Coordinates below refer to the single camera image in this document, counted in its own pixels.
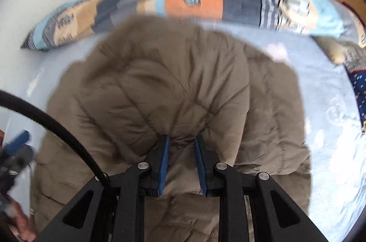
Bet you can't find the black cable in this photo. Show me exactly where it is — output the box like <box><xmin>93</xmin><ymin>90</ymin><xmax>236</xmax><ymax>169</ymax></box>
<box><xmin>0</xmin><ymin>90</ymin><xmax>110</xmax><ymax>188</ymax></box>

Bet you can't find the navy star pillow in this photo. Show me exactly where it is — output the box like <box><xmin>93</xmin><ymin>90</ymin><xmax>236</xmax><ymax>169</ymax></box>
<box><xmin>347</xmin><ymin>69</ymin><xmax>366</xmax><ymax>134</ymax></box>

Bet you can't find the person's left hand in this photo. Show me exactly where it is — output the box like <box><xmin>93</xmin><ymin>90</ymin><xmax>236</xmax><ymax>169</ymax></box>
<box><xmin>11</xmin><ymin>199</ymin><xmax>38</xmax><ymax>242</ymax></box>

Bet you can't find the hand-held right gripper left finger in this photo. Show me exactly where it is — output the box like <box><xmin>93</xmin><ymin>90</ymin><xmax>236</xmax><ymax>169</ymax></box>
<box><xmin>34</xmin><ymin>135</ymin><xmax>170</xmax><ymax>242</ymax></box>

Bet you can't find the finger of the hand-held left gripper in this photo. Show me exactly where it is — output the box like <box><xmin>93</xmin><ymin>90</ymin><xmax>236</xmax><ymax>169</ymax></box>
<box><xmin>1</xmin><ymin>130</ymin><xmax>31</xmax><ymax>157</ymax></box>

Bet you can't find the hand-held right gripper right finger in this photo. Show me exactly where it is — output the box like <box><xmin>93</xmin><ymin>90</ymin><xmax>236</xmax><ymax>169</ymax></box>
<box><xmin>194</xmin><ymin>135</ymin><xmax>329</xmax><ymax>242</ymax></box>

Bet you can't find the white printed pillow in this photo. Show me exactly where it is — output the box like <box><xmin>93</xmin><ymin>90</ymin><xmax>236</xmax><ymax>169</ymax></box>
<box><xmin>343</xmin><ymin>45</ymin><xmax>366</xmax><ymax>71</ymax></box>

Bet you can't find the small beige pillow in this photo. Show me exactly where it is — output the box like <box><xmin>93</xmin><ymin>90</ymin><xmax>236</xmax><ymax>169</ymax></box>
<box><xmin>313</xmin><ymin>36</ymin><xmax>358</xmax><ymax>65</ymax></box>

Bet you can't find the brown quilted jacket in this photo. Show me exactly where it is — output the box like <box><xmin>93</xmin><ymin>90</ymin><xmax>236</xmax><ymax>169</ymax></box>
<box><xmin>30</xmin><ymin>15</ymin><xmax>312</xmax><ymax>242</ymax></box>

